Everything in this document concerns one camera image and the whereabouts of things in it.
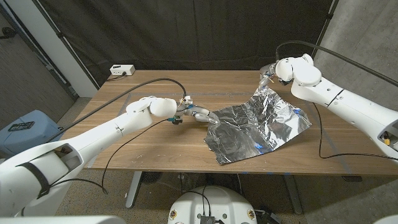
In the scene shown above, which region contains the grey table leg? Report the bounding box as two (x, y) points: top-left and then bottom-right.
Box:
(282, 174), (304, 215)

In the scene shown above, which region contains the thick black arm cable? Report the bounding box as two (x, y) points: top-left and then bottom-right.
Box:
(45, 77), (188, 143)
(275, 39), (398, 88)

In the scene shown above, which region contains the crinkled aluminum foil sheet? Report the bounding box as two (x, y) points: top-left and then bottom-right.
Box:
(203, 85), (313, 166)

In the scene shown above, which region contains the black power cord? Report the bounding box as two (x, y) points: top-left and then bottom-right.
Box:
(104, 72), (127, 82)

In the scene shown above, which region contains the black backdrop stand pole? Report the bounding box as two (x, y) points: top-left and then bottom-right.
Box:
(310, 0), (340, 59)
(30, 0), (101, 90)

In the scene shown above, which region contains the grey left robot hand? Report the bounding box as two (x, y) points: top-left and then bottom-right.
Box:
(177, 104), (221, 124)

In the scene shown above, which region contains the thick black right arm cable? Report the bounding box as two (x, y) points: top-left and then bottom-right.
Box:
(275, 39), (398, 88)

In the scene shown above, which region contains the black backdrop curtain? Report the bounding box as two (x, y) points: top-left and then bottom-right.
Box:
(32, 0), (338, 88)

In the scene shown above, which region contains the black torso cable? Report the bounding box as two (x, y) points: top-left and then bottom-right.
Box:
(185, 185), (213, 216)

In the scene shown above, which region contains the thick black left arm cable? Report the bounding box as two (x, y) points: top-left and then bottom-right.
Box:
(45, 77), (188, 143)

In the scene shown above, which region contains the black round fan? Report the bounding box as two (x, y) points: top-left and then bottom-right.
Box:
(141, 171), (163, 185)

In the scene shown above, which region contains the blue plastic case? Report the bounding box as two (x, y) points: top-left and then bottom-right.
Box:
(0, 109), (65, 158)

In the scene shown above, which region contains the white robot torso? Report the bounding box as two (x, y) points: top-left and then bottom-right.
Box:
(167, 185), (258, 224)

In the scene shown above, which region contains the black floor device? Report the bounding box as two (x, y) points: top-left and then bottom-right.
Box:
(254, 207), (282, 224)

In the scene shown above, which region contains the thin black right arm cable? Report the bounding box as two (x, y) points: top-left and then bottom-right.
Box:
(312, 102), (398, 161)

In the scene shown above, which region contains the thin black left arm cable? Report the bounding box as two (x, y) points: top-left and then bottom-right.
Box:
(49, 118), (172, 195)

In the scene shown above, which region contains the grey tape outline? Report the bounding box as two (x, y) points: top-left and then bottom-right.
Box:
(88, 91), (354, 175)

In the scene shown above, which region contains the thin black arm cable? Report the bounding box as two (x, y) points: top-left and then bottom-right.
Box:
(49, 118), (172, 195)
(312, 102), (398, 161)

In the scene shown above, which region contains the white power outlet box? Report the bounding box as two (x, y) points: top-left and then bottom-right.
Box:
(109, 64), (136, 77)

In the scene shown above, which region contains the black door handle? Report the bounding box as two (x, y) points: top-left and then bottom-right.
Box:
(0, 27), (18, 40)

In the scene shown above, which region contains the white table leg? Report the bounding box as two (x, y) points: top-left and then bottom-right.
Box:
(125, 170), (143, 208)

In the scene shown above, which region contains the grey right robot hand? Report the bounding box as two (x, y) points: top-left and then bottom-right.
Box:
(259, 61), (279, 90)

